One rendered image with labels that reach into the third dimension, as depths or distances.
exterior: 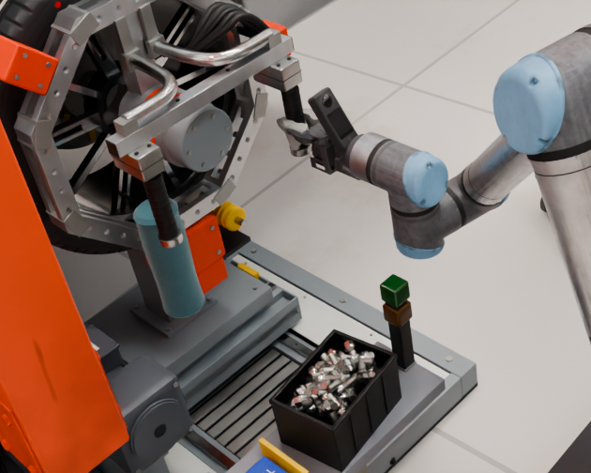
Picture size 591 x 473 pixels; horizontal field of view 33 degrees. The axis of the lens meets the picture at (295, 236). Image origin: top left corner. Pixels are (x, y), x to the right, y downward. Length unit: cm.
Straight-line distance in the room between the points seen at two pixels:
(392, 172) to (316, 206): 136
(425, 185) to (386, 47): 219
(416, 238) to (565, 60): 60
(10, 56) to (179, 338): 91
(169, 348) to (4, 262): 96
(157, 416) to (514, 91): 108
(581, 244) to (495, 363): 118
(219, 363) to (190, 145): 73
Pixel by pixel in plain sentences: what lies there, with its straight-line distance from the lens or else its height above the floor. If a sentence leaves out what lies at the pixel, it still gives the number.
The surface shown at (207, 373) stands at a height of 15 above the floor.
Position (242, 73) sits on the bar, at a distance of 184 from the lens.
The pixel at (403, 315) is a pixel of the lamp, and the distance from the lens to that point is 181.
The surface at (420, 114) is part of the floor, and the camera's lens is 345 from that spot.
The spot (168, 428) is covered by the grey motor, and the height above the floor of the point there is 31.
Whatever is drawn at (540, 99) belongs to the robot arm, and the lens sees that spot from 128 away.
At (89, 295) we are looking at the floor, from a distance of 299.
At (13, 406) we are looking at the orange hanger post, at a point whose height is 75.
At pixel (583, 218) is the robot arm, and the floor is 99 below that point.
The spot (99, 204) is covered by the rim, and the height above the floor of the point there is 64.
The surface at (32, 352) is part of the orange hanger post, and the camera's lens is 159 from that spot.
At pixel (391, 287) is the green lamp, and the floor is 66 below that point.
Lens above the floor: 184
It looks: 38 degrees down
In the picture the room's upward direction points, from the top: 12 degrees counter-clockwise
